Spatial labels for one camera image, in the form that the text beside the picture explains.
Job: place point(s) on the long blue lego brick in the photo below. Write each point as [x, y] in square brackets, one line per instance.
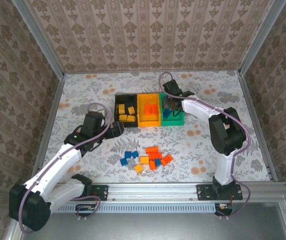
[167, 114]

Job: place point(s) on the small yellow lego brick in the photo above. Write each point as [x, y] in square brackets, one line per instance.
[122, 117]

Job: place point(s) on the notched blue lego brick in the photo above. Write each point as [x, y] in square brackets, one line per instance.
[131, 155]

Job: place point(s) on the small orange lego brick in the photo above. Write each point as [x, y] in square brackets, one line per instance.
[152, 165]

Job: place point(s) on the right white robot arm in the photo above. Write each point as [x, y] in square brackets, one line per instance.
[197, 107]

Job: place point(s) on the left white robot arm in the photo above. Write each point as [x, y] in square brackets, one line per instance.
[60, 165]

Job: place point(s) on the green plastic container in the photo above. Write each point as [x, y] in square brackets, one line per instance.
[175, 121]

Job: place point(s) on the orange plastic container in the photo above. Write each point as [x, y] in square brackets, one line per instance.
[149, 120]

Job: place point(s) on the black plastic container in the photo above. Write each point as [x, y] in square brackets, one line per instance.
[126, 98]

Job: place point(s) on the floral patterned table cover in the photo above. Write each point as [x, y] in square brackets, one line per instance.
[195, 155]

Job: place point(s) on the aluminium mounting beam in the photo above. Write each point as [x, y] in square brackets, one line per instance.
[152, 191]

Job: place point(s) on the grey metal panel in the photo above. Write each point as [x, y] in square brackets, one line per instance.
[152, 226]

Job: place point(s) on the aluminium side rail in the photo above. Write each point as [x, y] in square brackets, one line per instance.
[254, 112]
[52, 112]

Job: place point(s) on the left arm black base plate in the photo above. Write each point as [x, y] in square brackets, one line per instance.
[102, 192]

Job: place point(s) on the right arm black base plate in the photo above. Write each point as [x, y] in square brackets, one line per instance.
[204, 192]

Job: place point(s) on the aluminium frame post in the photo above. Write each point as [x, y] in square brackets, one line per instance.
[260, 37]
[36, 37]

